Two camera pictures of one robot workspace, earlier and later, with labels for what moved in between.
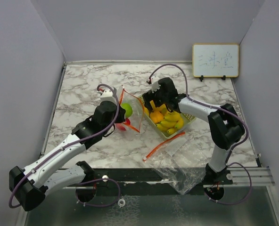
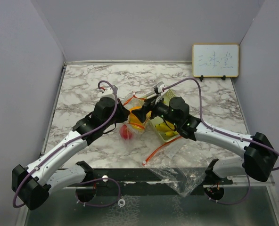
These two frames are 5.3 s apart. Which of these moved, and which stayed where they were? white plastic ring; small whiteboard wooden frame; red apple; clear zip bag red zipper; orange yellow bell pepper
Moved: red apple; orange yellow bell pepper; clear zip bag red zipper
Stayed: small whiteboard wooden frame; white plastic ring
